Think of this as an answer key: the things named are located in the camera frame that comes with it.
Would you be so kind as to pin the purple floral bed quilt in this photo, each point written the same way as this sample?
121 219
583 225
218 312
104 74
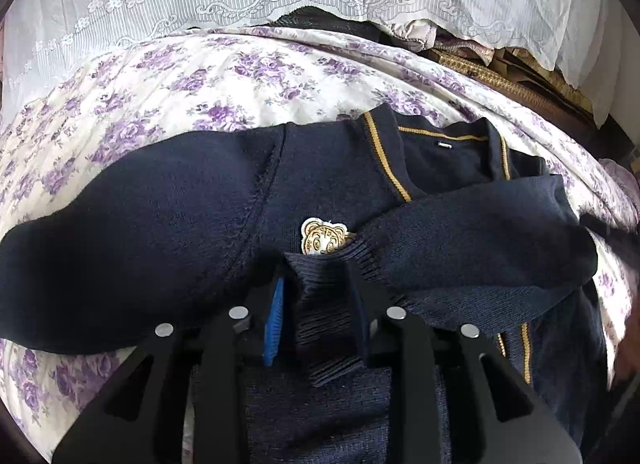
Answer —
200 79

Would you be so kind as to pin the navy knit sweater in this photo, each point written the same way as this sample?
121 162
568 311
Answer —
175 204

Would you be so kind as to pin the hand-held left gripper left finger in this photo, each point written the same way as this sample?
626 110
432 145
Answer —
275 319

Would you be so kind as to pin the pink patterned cloth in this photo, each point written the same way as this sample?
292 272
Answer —
467 50

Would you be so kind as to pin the dark cloth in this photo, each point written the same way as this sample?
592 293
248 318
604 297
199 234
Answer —
325 19

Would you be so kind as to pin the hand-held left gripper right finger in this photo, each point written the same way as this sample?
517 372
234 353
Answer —
385 344

